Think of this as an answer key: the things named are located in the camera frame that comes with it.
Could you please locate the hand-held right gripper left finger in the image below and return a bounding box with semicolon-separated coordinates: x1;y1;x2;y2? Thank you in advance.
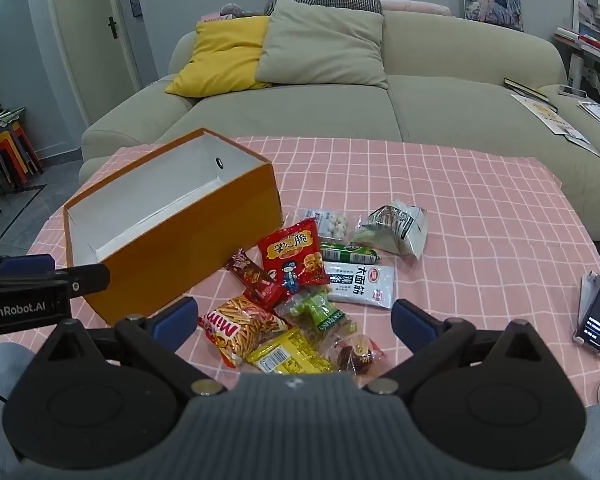
26;296;226;397

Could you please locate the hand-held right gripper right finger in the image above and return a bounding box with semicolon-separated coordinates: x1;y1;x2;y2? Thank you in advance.
362;298;573;396

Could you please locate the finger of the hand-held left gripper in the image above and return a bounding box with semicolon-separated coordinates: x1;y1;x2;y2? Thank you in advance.
55;263;112;298
0;254;56;277

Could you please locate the clear red date packet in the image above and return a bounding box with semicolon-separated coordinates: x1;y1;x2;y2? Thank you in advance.
330;332;386;378

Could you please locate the white snack packet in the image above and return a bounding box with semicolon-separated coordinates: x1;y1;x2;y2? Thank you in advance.
325;261;397;309

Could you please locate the orange stick snack packet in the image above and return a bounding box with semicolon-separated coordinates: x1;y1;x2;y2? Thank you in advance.
198;296;293;368

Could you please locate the orange cardboard box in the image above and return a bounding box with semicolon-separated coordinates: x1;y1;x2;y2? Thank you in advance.
62;128;283;326

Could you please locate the white green triangular snack bag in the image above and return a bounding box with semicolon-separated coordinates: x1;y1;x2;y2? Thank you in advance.
352;200;429;261

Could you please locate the green raisin packet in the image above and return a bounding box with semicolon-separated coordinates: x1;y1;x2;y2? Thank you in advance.
275;287;358;341

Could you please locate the green sausage packet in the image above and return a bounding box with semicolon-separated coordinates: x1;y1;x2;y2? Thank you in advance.
320;241;382;265

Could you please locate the dark red snack bar packet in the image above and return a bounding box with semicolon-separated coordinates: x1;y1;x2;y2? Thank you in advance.
226;248;291;309

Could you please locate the yellow snack packet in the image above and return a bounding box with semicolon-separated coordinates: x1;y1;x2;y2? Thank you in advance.
246;327;338;376

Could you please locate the clear quail egg packet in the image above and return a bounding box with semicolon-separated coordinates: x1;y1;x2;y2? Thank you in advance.
300;208;363;241

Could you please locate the person's left leg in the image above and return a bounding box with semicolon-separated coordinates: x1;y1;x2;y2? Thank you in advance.
0;344;37;466

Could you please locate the pink checked tablecloth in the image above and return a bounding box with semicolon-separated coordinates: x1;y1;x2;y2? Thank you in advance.
27;135;600;411

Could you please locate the stack of colourful stools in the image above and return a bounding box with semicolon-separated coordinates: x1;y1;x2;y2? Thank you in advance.
0;127;44;188

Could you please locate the black dining table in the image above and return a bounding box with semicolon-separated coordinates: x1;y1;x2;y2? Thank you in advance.
0;105;27;133

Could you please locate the beige sofa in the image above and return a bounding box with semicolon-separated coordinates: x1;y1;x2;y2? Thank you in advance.
78;10;600;241

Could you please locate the white door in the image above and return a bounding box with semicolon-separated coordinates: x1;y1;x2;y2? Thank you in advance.
42;0;143;128

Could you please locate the yellow white magazine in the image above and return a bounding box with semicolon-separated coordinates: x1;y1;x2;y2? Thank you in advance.
511;94;600;158

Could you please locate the black book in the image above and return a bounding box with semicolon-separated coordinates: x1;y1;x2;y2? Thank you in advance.
504;78;550;102

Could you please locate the yellow pillow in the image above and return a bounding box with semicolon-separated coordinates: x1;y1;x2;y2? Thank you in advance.
165;15;273;98

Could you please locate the beige pillow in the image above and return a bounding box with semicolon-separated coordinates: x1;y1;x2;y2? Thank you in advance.
255;0;390;91

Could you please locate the grey plush toy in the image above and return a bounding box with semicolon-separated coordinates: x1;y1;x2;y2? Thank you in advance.
220;2;262;19

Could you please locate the pink cushion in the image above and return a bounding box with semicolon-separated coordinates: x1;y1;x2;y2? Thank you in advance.
380;0;452;17

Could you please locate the stack of books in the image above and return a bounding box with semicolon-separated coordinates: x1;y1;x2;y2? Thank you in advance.
553;26;600;67

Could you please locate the white shelf unit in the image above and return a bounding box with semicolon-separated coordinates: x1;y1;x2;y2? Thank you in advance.
565;0;600;103

